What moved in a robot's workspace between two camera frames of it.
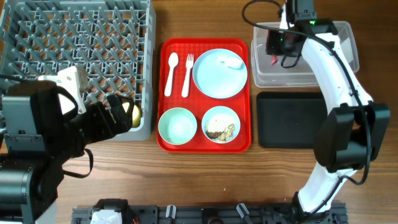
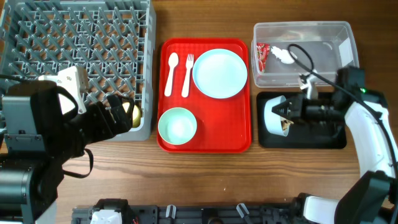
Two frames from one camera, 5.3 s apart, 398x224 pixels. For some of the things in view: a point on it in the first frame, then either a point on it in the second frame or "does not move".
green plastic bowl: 177,126 does not move
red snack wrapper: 274,59 to 262,50
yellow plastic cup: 136,114 does not move
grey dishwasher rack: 113,42 does not move
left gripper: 122,122 does not move
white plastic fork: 189,63 does not move
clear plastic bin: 268,71 does not move
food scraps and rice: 221,136 to 285,124
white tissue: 232,62 to 283,55
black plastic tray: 289,119 does not move
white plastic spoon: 173,61 does not move
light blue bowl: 221,124 to 273,121
